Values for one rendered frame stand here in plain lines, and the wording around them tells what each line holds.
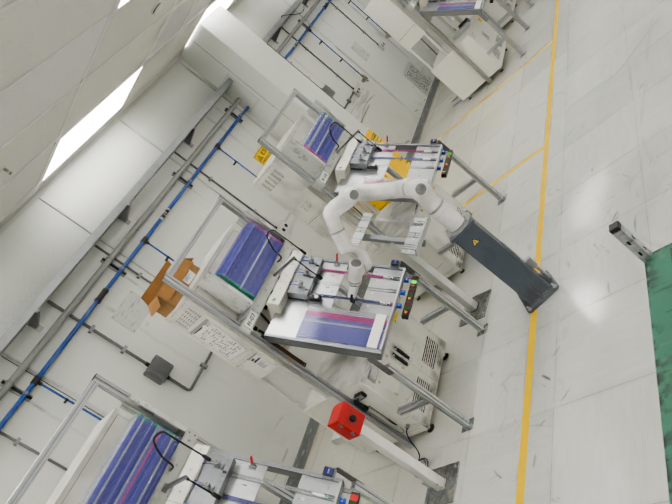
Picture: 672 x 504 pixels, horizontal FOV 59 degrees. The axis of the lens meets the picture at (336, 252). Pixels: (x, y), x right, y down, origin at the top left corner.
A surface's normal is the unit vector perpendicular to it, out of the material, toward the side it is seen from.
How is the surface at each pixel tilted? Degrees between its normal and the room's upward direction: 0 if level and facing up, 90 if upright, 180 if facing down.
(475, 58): 90
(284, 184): 90
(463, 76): 90
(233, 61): 90
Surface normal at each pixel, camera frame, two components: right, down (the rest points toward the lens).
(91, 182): 0.57, -0.47
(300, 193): -0.29, 0.66
